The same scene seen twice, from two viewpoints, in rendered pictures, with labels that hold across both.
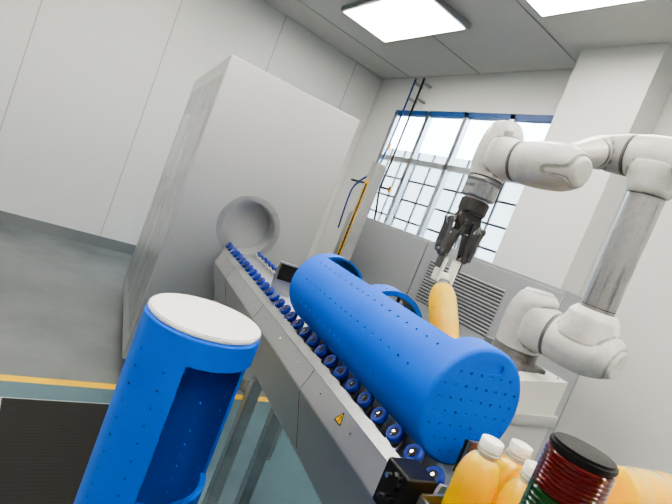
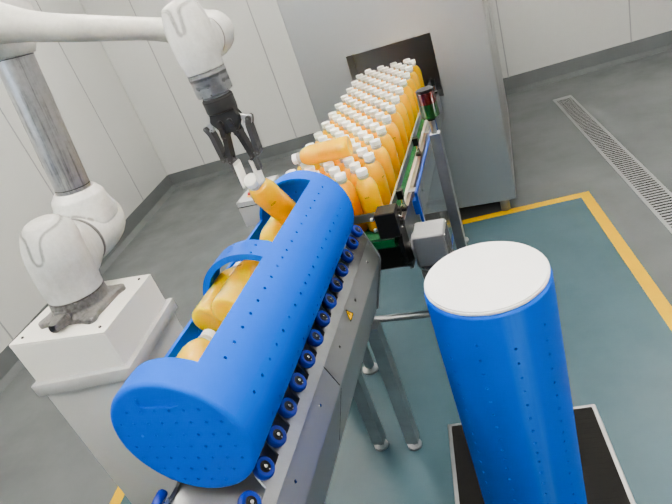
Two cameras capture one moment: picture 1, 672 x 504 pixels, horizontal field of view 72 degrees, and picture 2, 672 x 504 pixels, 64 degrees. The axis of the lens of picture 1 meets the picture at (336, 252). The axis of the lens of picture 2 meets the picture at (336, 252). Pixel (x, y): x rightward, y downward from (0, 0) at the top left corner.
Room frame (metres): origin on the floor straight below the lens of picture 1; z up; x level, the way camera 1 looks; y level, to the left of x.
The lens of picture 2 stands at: (1.96, 0.83, 1.74)
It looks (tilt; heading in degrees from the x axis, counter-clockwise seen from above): 28 degrees down; 231
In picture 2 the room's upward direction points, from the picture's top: 20 degrees counter-clockwise
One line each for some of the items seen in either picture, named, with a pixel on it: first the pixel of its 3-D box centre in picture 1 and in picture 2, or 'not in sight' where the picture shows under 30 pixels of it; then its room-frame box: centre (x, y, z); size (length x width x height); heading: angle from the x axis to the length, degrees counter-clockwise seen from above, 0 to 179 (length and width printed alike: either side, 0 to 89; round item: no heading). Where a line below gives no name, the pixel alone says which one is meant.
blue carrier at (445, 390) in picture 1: (377, 331); (262, 295); (1.39, -0.21, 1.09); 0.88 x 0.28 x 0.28; 27
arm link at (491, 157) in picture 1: (501, 152); (192, 35); (1.22, -0.30, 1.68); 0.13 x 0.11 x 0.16; 38
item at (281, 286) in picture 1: (284, 279); not in sight; (2.13, 0.18, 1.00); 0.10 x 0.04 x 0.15; 117
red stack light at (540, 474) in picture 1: (572, 476); (426, 97); (0.44, -0.29, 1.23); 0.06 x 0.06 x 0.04
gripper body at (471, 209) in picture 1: (469, 216); (224, 113); (1.23, -0.29, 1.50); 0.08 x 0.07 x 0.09; 116
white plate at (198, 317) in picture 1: (206, 317); (484, 275); (1.10, 0.23, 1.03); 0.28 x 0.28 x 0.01
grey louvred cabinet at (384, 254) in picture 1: (414, 336); not in sight; (3.49, -0.80, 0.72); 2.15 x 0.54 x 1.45; 35
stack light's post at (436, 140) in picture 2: not in sight; (465, 260); (0.44, -0.29, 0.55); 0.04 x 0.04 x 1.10; 27
